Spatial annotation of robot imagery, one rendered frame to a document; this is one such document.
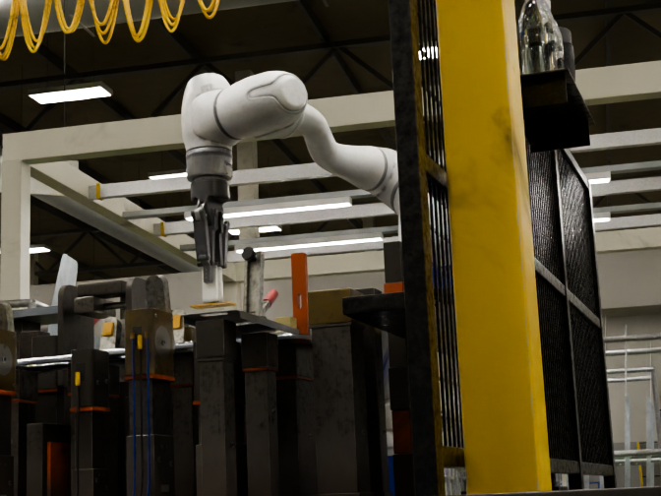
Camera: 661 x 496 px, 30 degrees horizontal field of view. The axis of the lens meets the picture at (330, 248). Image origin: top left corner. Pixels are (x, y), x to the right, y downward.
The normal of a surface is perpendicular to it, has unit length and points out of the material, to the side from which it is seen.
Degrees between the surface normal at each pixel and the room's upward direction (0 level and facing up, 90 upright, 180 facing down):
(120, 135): 90
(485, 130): 90
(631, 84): 90
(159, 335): 90
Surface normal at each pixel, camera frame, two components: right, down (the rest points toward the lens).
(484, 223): -0.33, -0.18
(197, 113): -0.63, -0.14
